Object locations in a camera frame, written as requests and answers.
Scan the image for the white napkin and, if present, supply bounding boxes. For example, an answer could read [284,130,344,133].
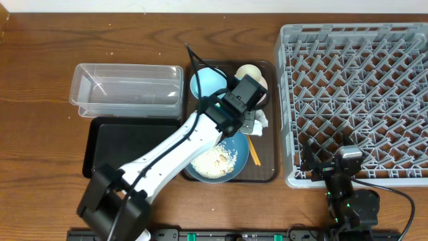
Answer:
[251,110,268,137]

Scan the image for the dark blue plate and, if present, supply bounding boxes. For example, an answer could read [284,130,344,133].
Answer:
[185,133,249,183]

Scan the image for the pile of rice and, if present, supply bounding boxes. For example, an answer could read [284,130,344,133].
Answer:
[191,145,237,179]

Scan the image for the cream cup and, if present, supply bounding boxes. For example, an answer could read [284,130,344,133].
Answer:
[235,64,262,82]

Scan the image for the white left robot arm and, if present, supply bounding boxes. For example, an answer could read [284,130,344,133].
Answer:
[77,94,257,240]

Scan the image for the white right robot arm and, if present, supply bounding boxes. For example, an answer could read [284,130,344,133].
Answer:
[300,135,380,240]

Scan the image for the grey dishwasher rack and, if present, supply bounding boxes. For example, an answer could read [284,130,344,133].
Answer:
[274,23,427,188]

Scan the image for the wooden chopstick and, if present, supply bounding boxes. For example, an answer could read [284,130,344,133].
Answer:
[247,135,261,166]

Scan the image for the brown serving tray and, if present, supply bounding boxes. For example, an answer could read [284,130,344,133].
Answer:
[180,59,280,183]

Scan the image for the light blue small bowl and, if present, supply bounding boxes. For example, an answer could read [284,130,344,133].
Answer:
[190,68,227,99]

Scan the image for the clear plastic bin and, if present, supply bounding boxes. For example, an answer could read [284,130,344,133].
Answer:
[69,64,184,119]

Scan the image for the black tray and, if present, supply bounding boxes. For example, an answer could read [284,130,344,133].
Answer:
[82,117,181,179]

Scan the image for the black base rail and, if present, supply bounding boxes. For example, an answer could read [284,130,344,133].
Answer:
[66,229,400,241]

